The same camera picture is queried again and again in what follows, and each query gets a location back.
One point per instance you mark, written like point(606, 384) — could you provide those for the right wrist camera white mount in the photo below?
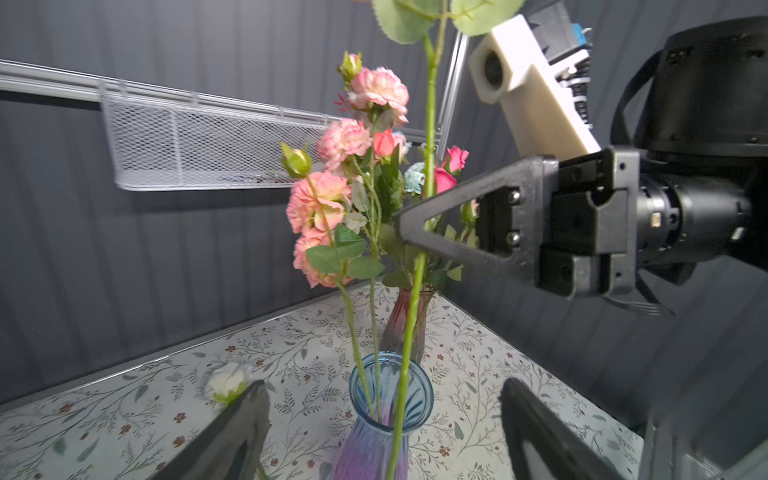
point(509, 68)

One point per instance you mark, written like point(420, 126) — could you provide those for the blue purple glass vase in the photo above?
point(373, 393)

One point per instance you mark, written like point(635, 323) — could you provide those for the red pink rose stem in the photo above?
point(385, 144)

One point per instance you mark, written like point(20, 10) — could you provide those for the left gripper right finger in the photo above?
point(540, 446)

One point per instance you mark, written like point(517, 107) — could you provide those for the pale blue white rose stem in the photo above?
point(225, 384)

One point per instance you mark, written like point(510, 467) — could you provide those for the white spray rose stem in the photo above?
point(414, 179)

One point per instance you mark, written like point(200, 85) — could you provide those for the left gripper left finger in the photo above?
point(231, 445)

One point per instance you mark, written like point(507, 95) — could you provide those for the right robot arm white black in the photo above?
point(707, 97)

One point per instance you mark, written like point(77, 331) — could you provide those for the peach spray rose stem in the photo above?
point(343, 200)

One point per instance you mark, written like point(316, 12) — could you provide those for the white wire mesh basket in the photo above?
point(191, 143)

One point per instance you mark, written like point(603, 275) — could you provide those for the small magenta spray stem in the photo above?
point(444, 180)

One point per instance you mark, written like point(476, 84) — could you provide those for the floral patterned table mat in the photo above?
point(131, 425)

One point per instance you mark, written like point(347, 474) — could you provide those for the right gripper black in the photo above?
point(614, 215)

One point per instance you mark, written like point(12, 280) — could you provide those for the single dark pink bud stem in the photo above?
point(455, 160)

